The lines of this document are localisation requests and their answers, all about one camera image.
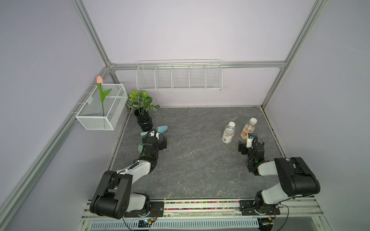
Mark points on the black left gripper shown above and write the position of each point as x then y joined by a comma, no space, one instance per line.
162,144

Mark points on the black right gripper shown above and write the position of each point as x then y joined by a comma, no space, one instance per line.
242,148

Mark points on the clear bottle yellow white label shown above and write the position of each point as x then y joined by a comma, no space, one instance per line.
228,134

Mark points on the clear bottle red cream label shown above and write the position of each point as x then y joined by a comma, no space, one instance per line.
248,128

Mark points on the white bottle cap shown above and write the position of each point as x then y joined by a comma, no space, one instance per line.
231,125

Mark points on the cream bottle cap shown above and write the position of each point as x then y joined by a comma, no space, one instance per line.
253,121

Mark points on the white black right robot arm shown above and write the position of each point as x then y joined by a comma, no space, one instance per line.
295,178

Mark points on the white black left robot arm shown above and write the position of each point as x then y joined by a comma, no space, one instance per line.
114,198

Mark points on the light blue plastic trowel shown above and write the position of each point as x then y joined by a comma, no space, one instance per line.
160,129

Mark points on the black glossy plant vase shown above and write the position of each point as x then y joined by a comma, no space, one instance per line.
144,120

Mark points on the green artificial leafy plant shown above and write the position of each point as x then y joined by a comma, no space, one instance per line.
141,102

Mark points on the pink artificial tulip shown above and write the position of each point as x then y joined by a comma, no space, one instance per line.
103,94

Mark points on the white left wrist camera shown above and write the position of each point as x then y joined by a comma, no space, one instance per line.
154,133

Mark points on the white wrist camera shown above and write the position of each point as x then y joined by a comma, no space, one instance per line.
154,133
252,140

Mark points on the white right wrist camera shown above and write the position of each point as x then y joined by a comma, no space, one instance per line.
252,140

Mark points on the white wire wall shelf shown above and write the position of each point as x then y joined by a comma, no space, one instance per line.
196,74

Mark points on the white wire basket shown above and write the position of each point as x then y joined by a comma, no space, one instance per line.
89,111

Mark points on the grey slotted cable duct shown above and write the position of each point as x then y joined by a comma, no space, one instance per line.
176,224

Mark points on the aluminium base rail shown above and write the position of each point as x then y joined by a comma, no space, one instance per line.
231,208

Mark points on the aluminium frame profiles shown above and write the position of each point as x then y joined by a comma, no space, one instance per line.
19,195

